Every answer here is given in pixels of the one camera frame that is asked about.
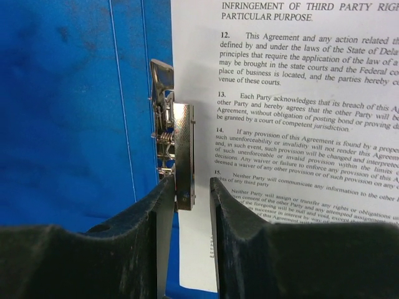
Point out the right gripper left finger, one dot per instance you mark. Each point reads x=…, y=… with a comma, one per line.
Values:
x=124, y=257

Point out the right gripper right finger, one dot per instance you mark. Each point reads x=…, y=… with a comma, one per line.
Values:
x=256, y=259

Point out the blue clip file folder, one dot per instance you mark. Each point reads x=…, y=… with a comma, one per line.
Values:
x=76, y=110

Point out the metal folder clip mechanism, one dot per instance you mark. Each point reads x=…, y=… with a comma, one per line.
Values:
x=174, y=135

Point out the white printed paper sheet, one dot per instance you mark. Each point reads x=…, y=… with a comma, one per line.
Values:
x=296, y=109

